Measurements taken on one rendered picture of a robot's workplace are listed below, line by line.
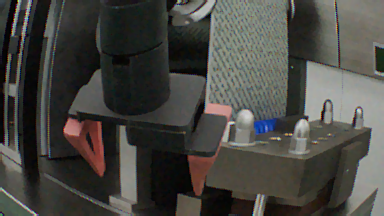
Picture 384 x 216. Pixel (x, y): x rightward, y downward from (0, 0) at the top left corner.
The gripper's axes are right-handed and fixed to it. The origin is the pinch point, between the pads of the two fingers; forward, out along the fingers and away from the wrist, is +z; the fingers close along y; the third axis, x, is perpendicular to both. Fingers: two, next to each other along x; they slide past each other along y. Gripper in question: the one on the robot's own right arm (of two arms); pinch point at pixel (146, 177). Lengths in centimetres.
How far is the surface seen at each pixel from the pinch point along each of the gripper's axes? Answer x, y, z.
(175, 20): -39.6, 8.2, 6.6
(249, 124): -27.4, -4.4, 14.2
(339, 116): -256, -28, 182
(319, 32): -63, -15, 17
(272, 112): -46, -5, 26
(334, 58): -60, -18, 21
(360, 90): -259, -45, 162
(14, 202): -6.0, 30.0, 21.2
